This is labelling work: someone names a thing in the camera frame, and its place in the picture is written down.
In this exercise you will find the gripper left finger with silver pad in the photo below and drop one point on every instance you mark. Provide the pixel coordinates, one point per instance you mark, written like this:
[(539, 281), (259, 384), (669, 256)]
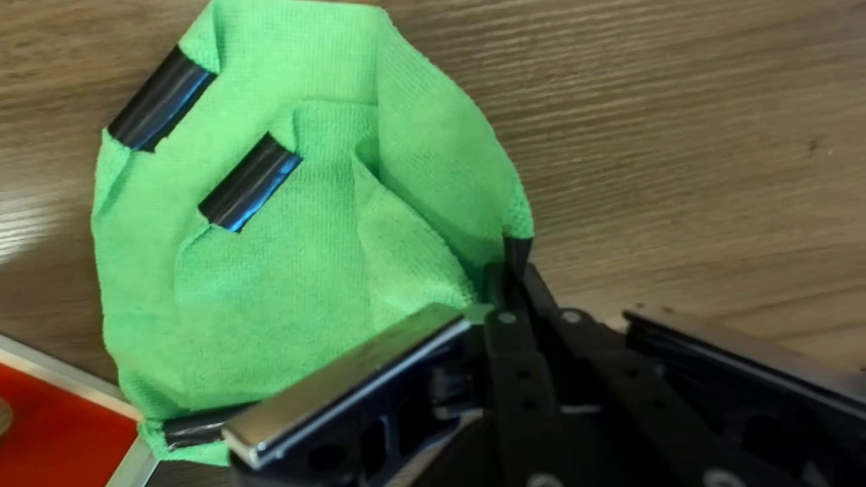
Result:
[(353, 380)]

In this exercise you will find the gripper black right finger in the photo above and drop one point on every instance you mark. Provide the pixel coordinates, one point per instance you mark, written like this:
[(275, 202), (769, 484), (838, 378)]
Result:
[(740, 357)]

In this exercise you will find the green cloth towel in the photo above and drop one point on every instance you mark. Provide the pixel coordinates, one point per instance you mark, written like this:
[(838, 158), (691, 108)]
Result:
[(300, 300)]

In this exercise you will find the red box metal edge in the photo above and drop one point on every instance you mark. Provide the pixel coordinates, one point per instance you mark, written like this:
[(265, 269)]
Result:
[(56, 435)]

